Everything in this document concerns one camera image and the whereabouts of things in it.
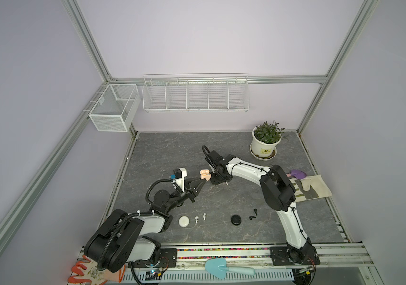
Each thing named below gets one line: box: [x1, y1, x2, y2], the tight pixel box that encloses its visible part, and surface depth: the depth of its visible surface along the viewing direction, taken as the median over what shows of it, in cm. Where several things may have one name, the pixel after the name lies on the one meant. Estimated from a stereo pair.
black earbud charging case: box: [230, 214, 242, 226], surface depth 84 cm
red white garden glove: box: [67, 254, 126, 285], surface depth 70 cm
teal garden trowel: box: [205, 257, 255, 280], surface depth 72 cm
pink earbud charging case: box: [199, 169, 212, 182], surface depth 78 cm
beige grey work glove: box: [289, 174, 333, 203], surface depth 96 cm
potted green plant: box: [249, 121, 285, 160], surface depth 101 cm
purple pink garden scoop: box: [286, 169, 307, 180], surface depth 101 cm
